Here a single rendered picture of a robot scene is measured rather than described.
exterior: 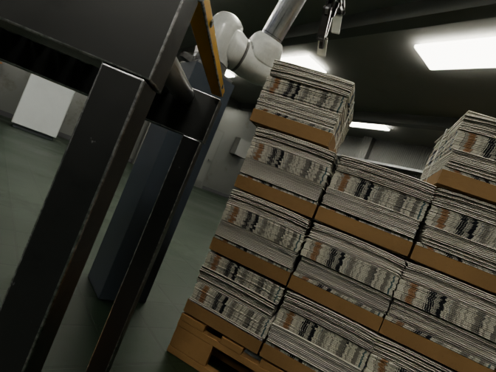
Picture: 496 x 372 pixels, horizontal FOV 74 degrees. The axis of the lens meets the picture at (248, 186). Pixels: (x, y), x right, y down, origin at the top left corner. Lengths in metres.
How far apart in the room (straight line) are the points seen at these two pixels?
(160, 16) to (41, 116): 7.58
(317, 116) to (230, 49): 0.54
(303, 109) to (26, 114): 7.14
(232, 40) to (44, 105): 6.68
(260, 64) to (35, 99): 6.72
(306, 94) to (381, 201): 0.42
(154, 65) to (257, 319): 0.91
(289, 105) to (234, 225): 0.44
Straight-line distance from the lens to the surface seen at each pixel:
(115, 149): 0.38
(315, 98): 1.15
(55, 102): 7.95
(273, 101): 1.17
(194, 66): 1.39
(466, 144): 1.15
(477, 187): 1.12
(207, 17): 0.50
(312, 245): 1.07
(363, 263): 1.07
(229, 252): 1.13
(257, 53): 1.54
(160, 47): 0.39
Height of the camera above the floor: 0.61
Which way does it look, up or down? level
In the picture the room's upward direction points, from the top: 22 degrees clockwise
